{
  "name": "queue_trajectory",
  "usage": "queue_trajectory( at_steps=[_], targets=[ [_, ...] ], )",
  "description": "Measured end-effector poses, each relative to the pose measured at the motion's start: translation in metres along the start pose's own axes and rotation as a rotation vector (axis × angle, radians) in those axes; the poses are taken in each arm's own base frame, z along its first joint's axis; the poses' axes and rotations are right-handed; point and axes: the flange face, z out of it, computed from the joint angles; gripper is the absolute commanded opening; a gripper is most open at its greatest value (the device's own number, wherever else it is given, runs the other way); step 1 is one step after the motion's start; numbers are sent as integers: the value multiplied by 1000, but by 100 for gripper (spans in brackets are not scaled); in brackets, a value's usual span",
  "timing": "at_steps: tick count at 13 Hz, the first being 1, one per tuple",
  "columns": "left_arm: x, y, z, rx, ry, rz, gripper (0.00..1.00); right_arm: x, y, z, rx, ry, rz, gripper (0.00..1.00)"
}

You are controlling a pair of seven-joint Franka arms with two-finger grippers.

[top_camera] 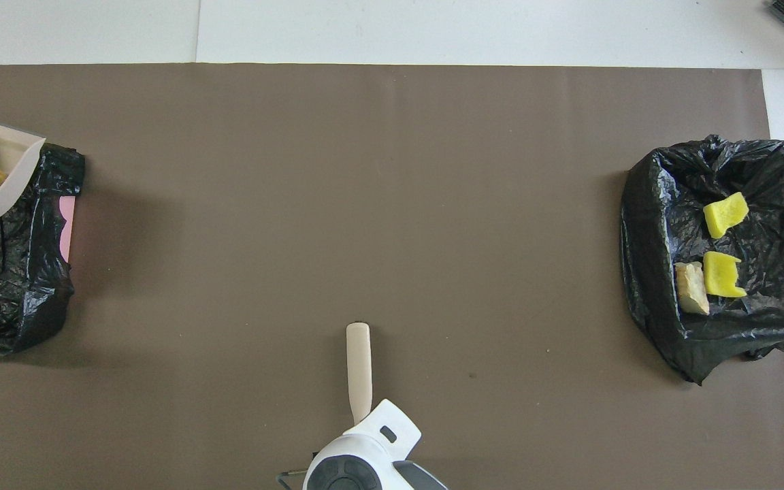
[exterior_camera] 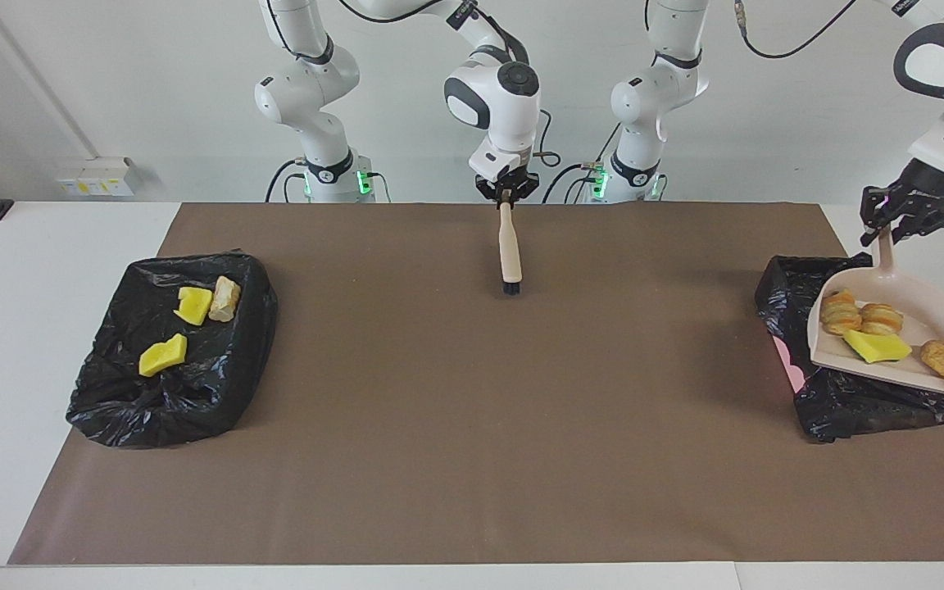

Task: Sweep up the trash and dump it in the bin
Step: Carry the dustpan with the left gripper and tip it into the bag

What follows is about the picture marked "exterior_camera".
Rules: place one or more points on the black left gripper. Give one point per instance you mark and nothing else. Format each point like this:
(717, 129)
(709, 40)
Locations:
(919, 201)

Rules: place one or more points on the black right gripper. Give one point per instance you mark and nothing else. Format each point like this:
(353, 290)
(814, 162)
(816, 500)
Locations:
(507, 182)

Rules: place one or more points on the beige hand brush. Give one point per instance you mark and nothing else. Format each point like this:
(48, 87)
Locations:
(510, 250)

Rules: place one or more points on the striped bread piece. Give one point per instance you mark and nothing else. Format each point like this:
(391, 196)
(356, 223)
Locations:
(839, 313)
(882, 319)

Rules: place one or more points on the beige plastic dustpan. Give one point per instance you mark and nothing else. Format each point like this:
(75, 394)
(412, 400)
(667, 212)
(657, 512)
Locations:
(898, 328)

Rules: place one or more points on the yellow sponge wedge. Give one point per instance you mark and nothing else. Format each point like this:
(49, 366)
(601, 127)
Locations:
(875, 347)

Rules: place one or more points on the grey beige foam chunk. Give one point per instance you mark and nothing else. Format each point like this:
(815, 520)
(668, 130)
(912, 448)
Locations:
(224, 299)

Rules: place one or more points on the yellow sponge piece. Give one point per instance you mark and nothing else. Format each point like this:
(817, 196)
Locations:
(193, 305)
(163, 356)

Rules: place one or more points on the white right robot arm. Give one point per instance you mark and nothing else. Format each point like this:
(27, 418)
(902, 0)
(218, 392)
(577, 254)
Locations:
(496, 90)

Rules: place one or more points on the pink bin with black bag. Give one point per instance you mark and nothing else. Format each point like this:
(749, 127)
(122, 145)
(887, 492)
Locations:
(857, 410)

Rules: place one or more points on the brown table mat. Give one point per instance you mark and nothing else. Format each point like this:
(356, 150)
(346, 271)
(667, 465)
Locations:
(472, 459)

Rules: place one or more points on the white wall socket box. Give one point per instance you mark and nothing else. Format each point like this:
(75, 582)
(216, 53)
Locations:
(95, 176)

